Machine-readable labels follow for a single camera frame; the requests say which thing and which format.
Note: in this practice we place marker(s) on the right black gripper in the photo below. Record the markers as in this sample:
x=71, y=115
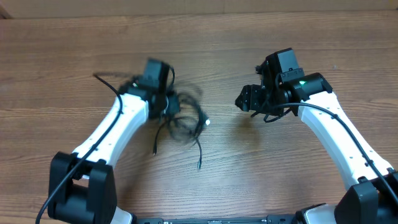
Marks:
x=249, y=99

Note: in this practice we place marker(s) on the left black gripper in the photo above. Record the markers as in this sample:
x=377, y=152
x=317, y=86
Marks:
x=173, y=106

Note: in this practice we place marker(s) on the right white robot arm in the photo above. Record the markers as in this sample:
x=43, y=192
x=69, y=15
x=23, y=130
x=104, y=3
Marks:
x=370, y=181

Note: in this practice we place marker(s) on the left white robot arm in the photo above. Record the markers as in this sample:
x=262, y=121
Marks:
x=82, y=187

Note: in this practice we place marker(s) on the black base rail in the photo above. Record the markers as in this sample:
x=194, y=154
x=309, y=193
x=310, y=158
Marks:
x=214, y=220

